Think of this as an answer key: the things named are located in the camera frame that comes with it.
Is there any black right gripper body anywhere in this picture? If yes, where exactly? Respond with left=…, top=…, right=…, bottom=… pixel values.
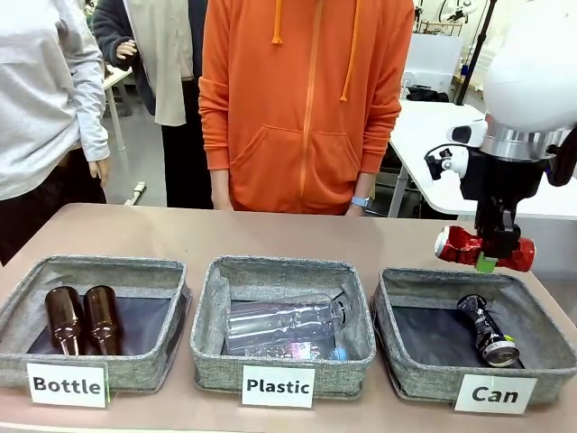
left=459, top=150, right=549, bottom=213

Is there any crushed red soda can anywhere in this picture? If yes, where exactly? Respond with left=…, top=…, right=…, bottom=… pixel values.
left=434, top=225, right=538, bottom=273

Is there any crushed dark blue soda can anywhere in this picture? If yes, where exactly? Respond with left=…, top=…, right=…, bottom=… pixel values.
left=455, top=293, right=520, bottom=368

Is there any small pink-label water bottle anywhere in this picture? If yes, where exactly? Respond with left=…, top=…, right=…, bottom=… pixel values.
left=242, top=339, right=349, bottom=362

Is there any large clear plastic bottle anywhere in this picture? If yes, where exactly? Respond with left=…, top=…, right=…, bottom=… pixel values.
left=224, top=291, right=352, bottom=355

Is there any brown glass beer bottle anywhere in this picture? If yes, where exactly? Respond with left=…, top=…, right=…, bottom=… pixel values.
left=44, top=288, right=86, bottom=356
left=83, top=284, right=124, bottom=356

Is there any person right forearm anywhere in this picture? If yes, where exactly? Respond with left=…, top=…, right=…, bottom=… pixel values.
left=197, top=71, right=234, bottom=173

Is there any person left forearm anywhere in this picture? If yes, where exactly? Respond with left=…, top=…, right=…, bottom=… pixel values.
left=358, top=80, right=403, bottom=199

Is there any grey fabric basket can sign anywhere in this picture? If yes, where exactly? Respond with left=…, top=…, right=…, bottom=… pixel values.
left=371, top=266, right=577, bottom=406

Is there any white Can label sign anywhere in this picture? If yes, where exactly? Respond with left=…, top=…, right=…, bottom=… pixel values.
left=452, top=373, right=539, bottom=416

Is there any grey fabric basket plastic sign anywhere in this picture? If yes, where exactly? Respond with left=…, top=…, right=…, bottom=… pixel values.
left=189, top=254, right=378, bottom=401

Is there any grey fabric basket bottle sign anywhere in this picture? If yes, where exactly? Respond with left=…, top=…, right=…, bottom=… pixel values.
left=0, top=253, right=193, bottom=394

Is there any person right hand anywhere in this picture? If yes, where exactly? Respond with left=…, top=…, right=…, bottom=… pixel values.
left=210, top=169, right=234, bottom=212

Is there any grey hoodie bystander hand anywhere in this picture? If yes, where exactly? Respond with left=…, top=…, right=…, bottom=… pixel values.
left=87, top=157, right=111, bottom=189

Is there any dark jacket bystander hand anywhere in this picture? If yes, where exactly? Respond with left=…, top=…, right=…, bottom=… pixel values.
left=115, top=39, right=138, bottom=62

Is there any large white table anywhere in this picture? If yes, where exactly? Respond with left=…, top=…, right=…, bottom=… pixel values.
left=386, top=99, right=577, bottom=221

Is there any black bag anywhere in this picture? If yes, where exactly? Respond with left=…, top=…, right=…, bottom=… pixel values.
left=405, top=87, right=452, bottom=103

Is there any black tripod pole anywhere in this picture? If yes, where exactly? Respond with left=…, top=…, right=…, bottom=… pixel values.
left=453, top=0, right=499, bottom=106

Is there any white partition panel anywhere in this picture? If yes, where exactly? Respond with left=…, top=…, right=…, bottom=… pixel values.
left=405, top=33, right=465, bottom=92

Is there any orange hoodie person torso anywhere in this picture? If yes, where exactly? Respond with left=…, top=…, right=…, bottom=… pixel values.
left=197, top=0, right=416, bottom=217

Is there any white Plastic label sign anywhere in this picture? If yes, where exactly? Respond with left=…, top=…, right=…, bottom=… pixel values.
left=241, top=364, right=316, bottom=410

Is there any white power strip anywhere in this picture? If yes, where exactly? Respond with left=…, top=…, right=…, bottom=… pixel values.
left=125, top=180, right=148, bottom=207

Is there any bystander in dark jacket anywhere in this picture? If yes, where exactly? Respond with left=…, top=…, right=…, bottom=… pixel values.
left=91, top=0, right=215, bottom=210

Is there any small white desk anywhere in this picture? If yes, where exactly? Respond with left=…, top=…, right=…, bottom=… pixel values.
left=102, top=66, right=135, bottom=152

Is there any white Bottle label sign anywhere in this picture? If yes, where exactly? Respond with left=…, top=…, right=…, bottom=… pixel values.
left=25, top=360, right=111, bottom=410

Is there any bystander in grey hoodie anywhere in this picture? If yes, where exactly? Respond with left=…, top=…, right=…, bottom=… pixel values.
left=0, top=0, right=111, bottom=267

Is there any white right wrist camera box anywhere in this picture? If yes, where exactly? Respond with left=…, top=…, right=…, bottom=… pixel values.
left=423, top=118, right=489, bottom=181

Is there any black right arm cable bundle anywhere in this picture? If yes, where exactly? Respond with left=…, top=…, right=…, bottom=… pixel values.
left=544, top=129, right=577, bottom=189

